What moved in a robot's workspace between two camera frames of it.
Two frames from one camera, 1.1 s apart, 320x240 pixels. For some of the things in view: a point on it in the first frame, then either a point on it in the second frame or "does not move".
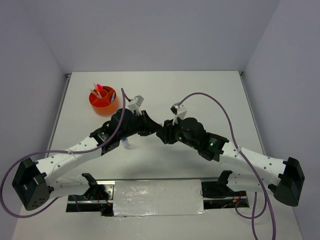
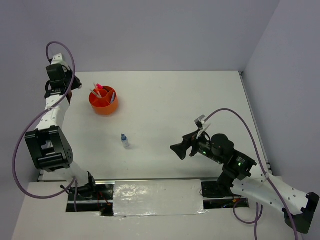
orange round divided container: [103, 101] does not move
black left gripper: [149, 126] to [76, 84]
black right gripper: [168, 129] to [189, 139]
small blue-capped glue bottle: [126, 143] does not move
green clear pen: [94, 93] does not move
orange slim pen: [97, 90] does not move
